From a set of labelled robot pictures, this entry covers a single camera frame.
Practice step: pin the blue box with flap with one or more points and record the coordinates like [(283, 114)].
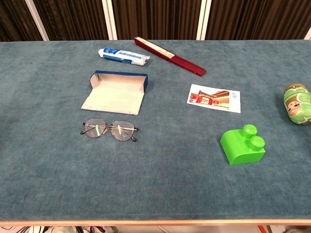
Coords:
[(114, 97)]

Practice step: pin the thin-framed eyeglasses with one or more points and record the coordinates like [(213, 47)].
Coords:
[(96, 129)]

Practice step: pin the dark red folded fan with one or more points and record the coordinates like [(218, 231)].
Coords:
[(179, 60)]

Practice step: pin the red building postcard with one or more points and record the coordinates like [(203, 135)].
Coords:
[(213, 98)]

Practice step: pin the teal table cloth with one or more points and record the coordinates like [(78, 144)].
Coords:
[(155, 182)]

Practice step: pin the white blue toothpaste tube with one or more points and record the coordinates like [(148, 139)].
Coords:
[(121, 56)]

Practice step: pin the bright green toy block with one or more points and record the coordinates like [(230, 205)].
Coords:
[(238, 148)]

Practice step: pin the dark brown pleated curtain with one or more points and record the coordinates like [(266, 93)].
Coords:
[(158, 17)]

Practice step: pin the green painted doll figure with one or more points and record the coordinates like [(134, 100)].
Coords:
[(297, 106)]

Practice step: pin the white metal frame post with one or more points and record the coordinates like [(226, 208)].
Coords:
[(36, 19), (308, 35), (109, 19), (203, 19)]

